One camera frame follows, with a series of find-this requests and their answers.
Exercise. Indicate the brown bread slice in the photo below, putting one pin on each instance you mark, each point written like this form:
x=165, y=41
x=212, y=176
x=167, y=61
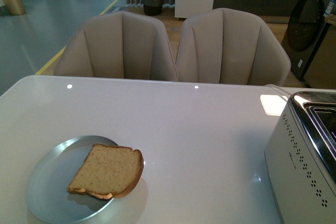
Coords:
x=108, y=172

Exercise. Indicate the light blue round plate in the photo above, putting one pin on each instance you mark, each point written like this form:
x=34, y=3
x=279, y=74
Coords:
x=46, y=193

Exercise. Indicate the beige chair on left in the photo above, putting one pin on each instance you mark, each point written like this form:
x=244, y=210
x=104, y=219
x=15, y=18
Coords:
x=119, y=45

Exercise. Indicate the beige chair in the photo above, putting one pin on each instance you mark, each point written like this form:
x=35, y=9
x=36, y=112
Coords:
x=227, y=46
x=119, y=45

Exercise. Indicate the beige chair on right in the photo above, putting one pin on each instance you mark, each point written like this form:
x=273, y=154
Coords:
x=227, y=46

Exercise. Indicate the white chrome toaster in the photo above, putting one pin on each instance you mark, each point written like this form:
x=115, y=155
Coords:
x=300, y=158

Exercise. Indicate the dark washing machine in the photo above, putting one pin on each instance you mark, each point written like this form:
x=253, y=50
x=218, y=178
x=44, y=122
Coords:
x=309, y=42

